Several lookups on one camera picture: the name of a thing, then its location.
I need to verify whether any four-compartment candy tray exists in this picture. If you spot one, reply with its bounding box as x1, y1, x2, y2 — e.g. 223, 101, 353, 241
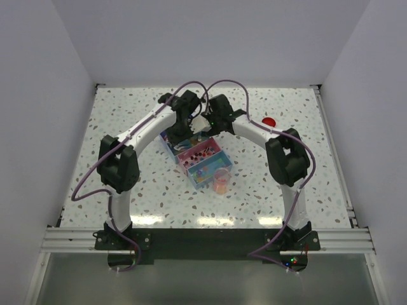
159, 132, 232, 189

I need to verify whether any clear plastic jar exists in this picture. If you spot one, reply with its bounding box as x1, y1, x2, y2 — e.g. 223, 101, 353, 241
213, 168, 231, 194

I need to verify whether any metal candy scoop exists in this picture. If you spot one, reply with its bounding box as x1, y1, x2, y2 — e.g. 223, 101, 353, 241
173, 140, 194, 152

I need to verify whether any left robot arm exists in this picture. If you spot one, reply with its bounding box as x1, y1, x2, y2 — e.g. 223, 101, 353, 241
97, 90, 204, 249

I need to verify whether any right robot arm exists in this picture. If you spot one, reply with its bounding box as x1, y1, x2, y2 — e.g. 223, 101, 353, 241
203, 94, 316, 250

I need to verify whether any star candies pile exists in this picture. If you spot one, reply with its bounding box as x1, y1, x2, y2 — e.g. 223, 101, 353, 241
191, 159, 228, 183

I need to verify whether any lollipops pile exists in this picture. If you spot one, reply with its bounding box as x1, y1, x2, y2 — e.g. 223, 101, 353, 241
179, 146, 220, 167

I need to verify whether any red jar lid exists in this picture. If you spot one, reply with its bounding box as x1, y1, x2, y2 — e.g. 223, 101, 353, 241
262, 117, 277, 127

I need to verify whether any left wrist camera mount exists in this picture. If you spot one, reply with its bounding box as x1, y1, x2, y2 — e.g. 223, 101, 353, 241
190, 115, 211, 134

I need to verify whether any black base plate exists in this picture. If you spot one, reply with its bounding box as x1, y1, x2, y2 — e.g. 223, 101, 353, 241
94, 227, 321, 266

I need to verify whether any aluminium frame rail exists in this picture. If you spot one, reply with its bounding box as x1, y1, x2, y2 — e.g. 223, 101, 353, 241
41, 83, 374, 260

